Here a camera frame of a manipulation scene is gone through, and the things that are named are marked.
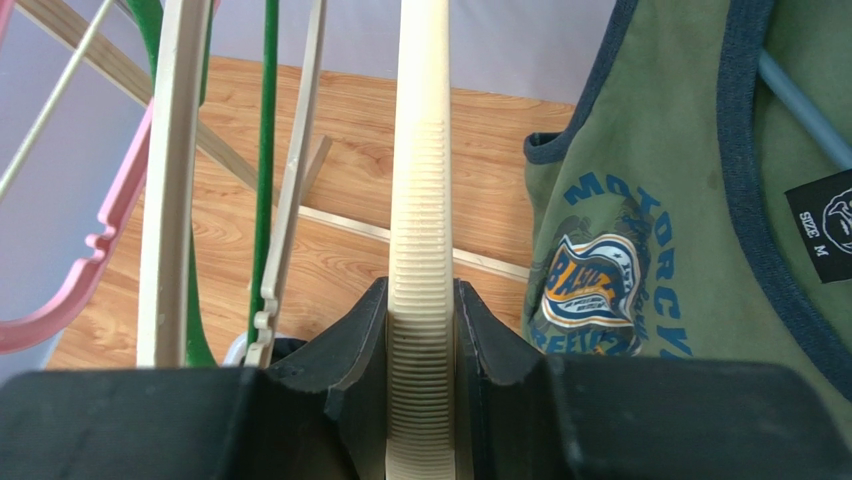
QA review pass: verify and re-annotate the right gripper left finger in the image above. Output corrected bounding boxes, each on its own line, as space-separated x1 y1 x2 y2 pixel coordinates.
1 279 388 479

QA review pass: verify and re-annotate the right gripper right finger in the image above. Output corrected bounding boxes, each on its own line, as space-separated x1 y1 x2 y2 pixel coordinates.
454 281 851 479

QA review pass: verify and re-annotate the light wooden hanger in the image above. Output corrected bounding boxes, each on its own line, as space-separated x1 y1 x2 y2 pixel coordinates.
385 0 456 479

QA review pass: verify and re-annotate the olive green tank top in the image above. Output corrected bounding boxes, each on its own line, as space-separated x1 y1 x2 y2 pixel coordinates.
521 1 851 435

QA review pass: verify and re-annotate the pink plastic hanger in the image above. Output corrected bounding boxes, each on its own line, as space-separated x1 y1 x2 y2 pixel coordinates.
0 0 222 355

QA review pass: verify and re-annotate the beige wooden hanger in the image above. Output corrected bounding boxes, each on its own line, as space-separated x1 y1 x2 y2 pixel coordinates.
137 1 331 368

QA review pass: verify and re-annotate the teal plastic hanger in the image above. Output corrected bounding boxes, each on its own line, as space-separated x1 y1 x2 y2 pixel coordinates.
758 49 851 170

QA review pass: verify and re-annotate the green plastic hanger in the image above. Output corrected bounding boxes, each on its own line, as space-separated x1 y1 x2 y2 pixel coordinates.
128 1 279 367

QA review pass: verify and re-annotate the cream plastic hanger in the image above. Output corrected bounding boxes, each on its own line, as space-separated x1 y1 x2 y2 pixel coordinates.
1 0 114 201

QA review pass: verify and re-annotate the white plastic basket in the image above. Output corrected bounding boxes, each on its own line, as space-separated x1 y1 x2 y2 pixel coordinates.
222 333 305 367

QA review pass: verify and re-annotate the wooden clothes rack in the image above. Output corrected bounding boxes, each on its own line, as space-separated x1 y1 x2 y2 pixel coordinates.
15 1 529 282

